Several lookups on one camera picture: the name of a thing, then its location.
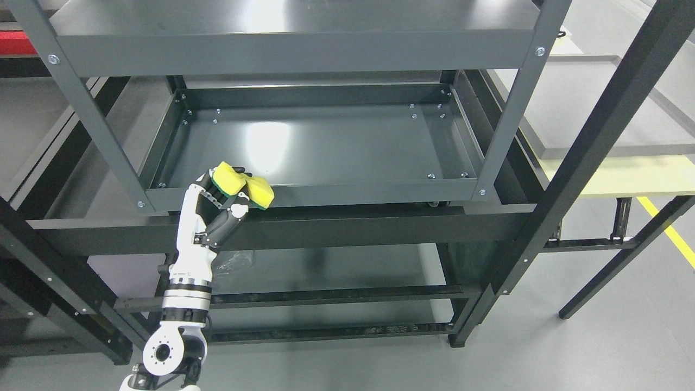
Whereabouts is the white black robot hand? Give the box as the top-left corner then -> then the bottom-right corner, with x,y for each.
169,168 -> 251,282

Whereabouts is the green yellow sponge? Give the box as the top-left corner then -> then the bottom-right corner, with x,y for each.
211,161 -> 275,210

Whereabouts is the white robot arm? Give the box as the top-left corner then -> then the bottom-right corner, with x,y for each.
119,277 -> 212,390

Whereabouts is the grey metal shelf cart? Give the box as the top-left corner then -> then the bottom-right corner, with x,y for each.
7,1 -> 571,213

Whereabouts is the clear plastic bag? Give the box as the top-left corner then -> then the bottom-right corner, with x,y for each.
212,250 -> 256,273

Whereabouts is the black metal shelving rack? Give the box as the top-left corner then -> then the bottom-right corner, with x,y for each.
2,1 -> 693,365

